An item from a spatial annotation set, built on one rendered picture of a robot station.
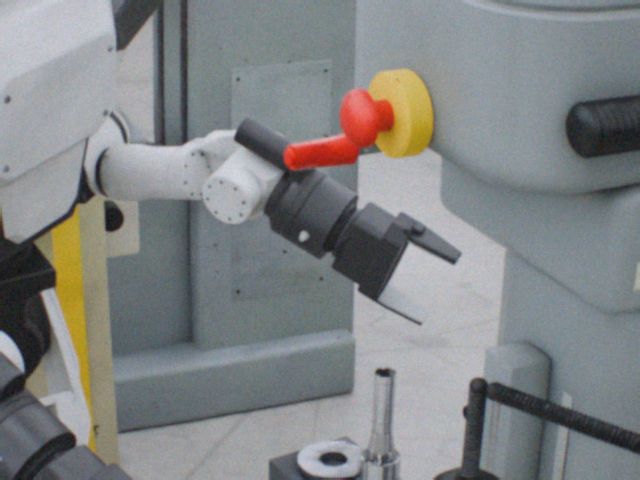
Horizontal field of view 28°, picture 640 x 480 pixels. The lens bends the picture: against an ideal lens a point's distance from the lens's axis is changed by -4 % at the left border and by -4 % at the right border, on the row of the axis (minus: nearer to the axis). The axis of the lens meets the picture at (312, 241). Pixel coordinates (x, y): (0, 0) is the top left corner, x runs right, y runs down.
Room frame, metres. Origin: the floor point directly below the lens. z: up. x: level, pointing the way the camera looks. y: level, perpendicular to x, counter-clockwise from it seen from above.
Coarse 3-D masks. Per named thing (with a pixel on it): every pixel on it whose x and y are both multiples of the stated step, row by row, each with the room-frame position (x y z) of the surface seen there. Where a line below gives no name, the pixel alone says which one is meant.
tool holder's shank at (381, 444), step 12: (384, 372) 1.32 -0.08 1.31; (384, 384) 1.30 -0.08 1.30; (384, 396) 1.30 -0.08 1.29; (384, 408) 1.30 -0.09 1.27; (372, 420) 1.31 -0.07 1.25; (384, 420) 1.30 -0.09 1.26; (372, 432) 1.31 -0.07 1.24; (384, 432) 1.30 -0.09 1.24; (372, 444) 1.31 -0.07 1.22; (384, 444) 1.30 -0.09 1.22; (384, 456) 1.30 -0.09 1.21
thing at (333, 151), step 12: (300, 144) 0.94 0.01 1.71; (312, 144) 0.94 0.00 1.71; (324, 144) 0.94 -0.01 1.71; (336, 144) 0.94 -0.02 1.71; (348, 144) 0.95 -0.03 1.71; (288, 156) 0.93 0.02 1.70; (300, 156) 0.93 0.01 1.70; (312, 156) 0.93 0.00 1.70; (324, 156) 0.94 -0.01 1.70; (336, 156) 0.94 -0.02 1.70; (348, 156) 0.94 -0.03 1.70; (300, 168) 0.93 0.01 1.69; (312, 168) 0.94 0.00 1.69
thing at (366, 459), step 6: (366, 450) 1.32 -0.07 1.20; (396, 450) 1.33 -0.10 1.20; (360, 456) 1.31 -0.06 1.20; (366, 456) 1.31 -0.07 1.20; (372, 456) 1.31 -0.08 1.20; (390, 456) 1.31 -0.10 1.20; (396, 456) 1.31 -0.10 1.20; (360, 462) 1.31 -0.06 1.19; (366, 462) 1.30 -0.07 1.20; (372, 462) 1.30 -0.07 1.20; (378, 462) 1.30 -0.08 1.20; (384, 462) 1.30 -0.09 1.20; (390, 462) 1.30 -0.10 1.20; (396, 462) 1.30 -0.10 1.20; (366, 468) 1.30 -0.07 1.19; (372, 468) 1.29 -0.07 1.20; (378, 468) 1.29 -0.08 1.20; (384, 468) 1.29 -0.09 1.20; (390, 468) 1.29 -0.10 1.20; (396, 468) 1.30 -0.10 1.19
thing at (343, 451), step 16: (304, 448) 1.42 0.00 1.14; (320, 448) 1.42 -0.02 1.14; (336, 448) 1.43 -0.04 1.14; (352, 448) 1.43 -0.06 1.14; (272, 464) 1.41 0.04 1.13; (288, 464) 1.40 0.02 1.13; (304, 464) 1.39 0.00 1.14; (320, 464) 1.39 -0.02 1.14; (336, 464) 1.41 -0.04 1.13; (352, 464) 1.39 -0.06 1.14
